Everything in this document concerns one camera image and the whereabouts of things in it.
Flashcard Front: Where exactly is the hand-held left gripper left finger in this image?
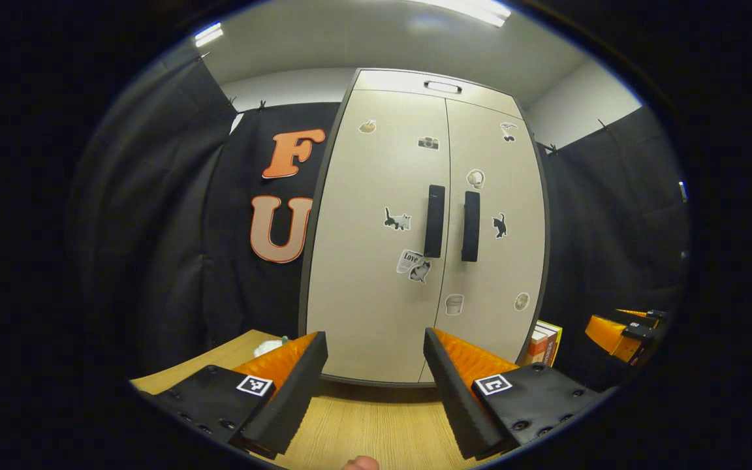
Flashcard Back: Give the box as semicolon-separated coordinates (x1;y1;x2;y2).
143;331;329;460

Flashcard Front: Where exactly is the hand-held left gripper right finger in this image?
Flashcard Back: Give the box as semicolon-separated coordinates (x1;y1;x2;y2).
423;327;602;461

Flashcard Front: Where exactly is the white cabinet door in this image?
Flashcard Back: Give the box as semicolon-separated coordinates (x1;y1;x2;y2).
306;89;450;384
418;98;546;384

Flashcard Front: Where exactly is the white shoe cabinet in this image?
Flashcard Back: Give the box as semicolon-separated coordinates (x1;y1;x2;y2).
298;67;552;387

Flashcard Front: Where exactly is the small white object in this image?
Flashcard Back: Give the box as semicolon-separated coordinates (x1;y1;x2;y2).
252;336;290;358

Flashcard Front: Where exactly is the yellow cover book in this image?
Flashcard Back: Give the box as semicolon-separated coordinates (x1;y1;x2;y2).
539;320;563;366

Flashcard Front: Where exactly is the black backdrop cloth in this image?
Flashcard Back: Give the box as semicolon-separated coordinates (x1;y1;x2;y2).
66;49;344;379
536;104;693;392

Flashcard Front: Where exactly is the wide ceiling light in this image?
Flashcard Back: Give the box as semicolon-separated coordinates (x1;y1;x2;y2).
409;0;510;27

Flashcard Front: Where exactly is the narrow ceiling light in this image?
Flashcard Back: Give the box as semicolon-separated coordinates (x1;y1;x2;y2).
193;22;223;48

